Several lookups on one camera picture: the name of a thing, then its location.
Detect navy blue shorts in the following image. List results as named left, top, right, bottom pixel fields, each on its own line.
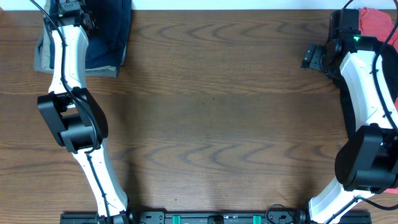
left=49, top=0, right=132, bottom=69

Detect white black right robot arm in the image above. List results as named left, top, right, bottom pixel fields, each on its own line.
left=302, top=27, right=397, bottom=223

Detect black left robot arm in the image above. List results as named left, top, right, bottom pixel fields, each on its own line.
left=37, top=1, right=133, bottom=224

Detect red orange t-shirt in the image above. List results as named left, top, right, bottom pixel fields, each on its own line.
left=359, top=7, right=398, bottom=194

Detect khaki folded shorts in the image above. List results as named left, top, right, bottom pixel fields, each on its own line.
left=34, top=1, right=132, bottom=77

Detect black logo t-shirt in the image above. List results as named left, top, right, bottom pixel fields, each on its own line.
left=333, top=44, right=397, bottom=139

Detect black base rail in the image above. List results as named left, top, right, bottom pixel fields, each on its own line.
left=60, top=208, right=372, bottom=224

